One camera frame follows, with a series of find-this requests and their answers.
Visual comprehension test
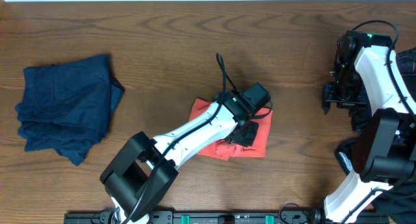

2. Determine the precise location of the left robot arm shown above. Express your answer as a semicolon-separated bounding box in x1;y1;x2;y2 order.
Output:
100;83;271;223

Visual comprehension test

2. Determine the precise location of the black mounting rail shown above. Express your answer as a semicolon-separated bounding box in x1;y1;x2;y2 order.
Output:
64;203;390;224

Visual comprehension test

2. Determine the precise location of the folded navy blue garment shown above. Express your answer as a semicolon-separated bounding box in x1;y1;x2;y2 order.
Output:
15;54;125;166

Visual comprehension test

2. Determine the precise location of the black garment with white stripe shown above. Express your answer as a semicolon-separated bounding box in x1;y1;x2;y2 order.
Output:
334;138;415;224

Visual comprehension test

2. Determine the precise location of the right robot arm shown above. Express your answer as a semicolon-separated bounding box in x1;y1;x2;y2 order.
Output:
322;30;415;223

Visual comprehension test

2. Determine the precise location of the black patterned garment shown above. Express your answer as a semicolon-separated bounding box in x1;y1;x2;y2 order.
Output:
351;46;415;143

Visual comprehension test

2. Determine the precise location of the orange printed t-shirt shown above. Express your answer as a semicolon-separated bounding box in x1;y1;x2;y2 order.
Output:
188;98;273;161

